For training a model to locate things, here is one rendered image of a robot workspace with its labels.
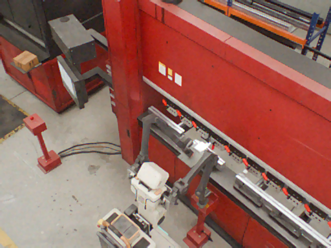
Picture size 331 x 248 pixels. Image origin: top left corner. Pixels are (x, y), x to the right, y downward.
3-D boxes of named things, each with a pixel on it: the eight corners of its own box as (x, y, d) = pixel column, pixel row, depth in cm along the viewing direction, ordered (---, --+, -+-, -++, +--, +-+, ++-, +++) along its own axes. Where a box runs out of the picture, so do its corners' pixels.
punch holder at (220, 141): (210, 143, 355) (212, 130, 343) (216, 138, 359) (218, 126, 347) (222, 152, 347) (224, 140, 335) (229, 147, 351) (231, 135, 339)
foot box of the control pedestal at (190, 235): (181, 240, 414) (182, 234, 405) (198, 225, 426) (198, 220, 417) (195, 253, 404) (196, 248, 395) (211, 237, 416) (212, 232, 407)
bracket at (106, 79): (80, 80, 421) (79, 75, 416) (98, 70, 432) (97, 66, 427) (102, 98, 401) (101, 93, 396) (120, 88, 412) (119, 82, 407)
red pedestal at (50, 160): (36, 165, 483) (18, 119, 423) (53, 154, 495) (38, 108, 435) (44, 174, 473) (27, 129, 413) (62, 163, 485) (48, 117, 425)
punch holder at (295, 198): (282, 197, 315) (288, 186, 303) (289, 191, 319) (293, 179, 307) (298, 209, 307) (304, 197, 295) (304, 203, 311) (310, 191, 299)
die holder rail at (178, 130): (148, 114, 422) (147, 108, 415) (152, 112, 425) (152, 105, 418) (180, 139, 397) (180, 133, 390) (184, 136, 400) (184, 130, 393)
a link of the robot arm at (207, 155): (205, 144, 319) (214, 150, 312) (212, 152, 329) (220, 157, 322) (171, 186, 314) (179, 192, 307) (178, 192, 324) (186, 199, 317)
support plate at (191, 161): (177, 157, 367) (177, 156, 366) (196, 143, 379) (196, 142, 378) (191, 168, 358) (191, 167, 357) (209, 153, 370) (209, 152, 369)
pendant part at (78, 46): (64, 89, 417) (47, 20, 355) (85, 81, 426) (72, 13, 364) (83, 117, 387) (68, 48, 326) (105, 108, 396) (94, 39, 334)
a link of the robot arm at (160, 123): (148, 117, 328) (153, 121, 319) (152, 112, 328) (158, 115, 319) (176, 146, 351) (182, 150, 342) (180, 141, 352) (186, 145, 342)
